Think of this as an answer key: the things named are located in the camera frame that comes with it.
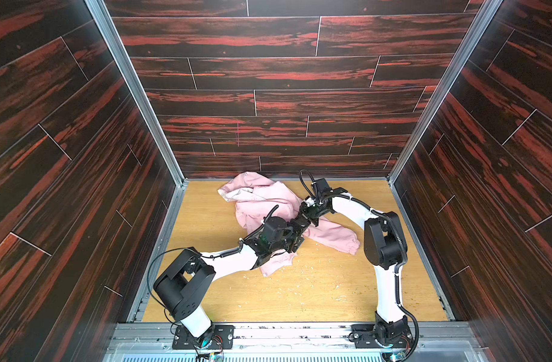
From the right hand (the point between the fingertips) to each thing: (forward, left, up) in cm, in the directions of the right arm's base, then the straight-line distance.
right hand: (295, 221), depth 96 cm
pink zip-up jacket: (+11, +18, +3) cm, 21 cm away
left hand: (-10, -5, +9) cm, 15 cm away
